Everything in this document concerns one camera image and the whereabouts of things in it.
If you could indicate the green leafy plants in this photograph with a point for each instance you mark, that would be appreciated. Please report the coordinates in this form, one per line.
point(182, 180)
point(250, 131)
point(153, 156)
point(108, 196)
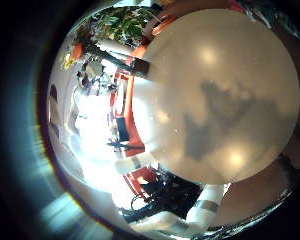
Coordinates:
point(126, 25)

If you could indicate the orange sofa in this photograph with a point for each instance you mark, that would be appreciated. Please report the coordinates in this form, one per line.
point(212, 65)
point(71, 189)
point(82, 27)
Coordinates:
point(131, 126)

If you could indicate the black rectangular pad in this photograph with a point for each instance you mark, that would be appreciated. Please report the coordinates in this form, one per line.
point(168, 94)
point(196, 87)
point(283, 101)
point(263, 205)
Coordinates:
point(122, 128)

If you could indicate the red metal frame chair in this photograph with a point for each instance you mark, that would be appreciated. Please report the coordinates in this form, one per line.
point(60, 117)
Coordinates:
point(118, 78)

